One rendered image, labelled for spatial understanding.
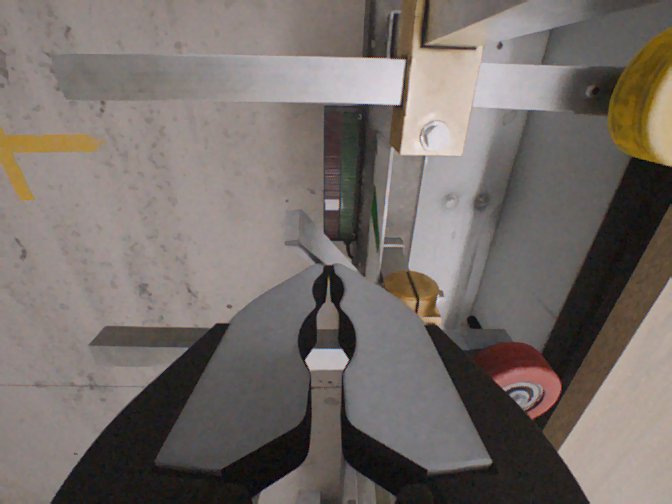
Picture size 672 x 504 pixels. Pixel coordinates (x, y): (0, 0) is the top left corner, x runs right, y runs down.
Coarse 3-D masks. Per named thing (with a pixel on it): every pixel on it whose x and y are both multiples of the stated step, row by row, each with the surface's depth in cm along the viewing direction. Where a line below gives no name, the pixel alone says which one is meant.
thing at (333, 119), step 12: (336, 120) 36; (336, 132) 36; (336, 144) 37; (336, 156) 37; (336, 168) 38; (336, 180) 39; (336, 192) 40; (336, 204) 40; (336, 216) 41; (336, 228) 42
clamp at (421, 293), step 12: (396, 276) 30; (408, 276) 31; (420, 276) 30; (396, 288) 28; (408, 288) 28; (420, 288) 28; (432, 288) 28; (408, 300) 27; (420, 300) 27; (432, 300) 28; (420, 312) 28; (432, 312) 28; (432, 324) 28
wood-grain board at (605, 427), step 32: (640, 288) 25; (608, 320) 28; (640, 320) 25; (608, 352) 28; (640, 352) 26; (576, 384) 31; (608, 384) 28; (640, 384) 28; (576, 416) 31; (608, 416) 31; (640, 416) 31; (576, 448) 33; (608, 448) 33; (640, 448) 34; (608, 480) 37; (640, 480) 37
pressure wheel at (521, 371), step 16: (480, 352) 29; (496, 352) 28; (512, 352) 28; (528, 352) 28; (496, 368) 27; (512, 368) 26; (528, 368) 26; (544, 368) 26; (512, 384) 27; (528, 384) 27; (544, 384) 27; (560, 384) 27; (528, 400) 29; (544, 400) 28
